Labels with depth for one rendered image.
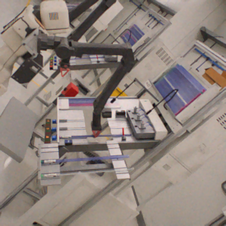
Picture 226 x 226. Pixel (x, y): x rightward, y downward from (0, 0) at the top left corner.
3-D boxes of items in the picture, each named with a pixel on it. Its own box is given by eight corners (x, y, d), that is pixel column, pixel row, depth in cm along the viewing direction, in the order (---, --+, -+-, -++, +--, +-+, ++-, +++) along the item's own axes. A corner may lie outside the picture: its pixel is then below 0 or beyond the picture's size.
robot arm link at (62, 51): (134, 39, 162) (138, 48, 155) (130, 59, 172) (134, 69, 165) (54, 36, 153) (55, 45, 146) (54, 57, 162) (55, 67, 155)
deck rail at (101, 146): (57, 153, 190) (57, 145, 187) (57, 151, 192) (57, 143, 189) (160, 148, 203) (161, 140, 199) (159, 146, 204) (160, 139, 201)
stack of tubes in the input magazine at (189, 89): (174, 115, 195) (206, 88, 188) (153, 84, 238) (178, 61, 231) (185, 125, 200) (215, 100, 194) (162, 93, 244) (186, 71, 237)
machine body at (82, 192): (26, 224, 220) (81, 177, 204) (33, 165, 279) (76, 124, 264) (87, 252, 250) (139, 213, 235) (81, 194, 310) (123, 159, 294)
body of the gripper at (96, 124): (100, 122, 201) (100, 113, 197) (102, 130, 193) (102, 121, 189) (91, 123, 200) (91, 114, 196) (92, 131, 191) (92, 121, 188)
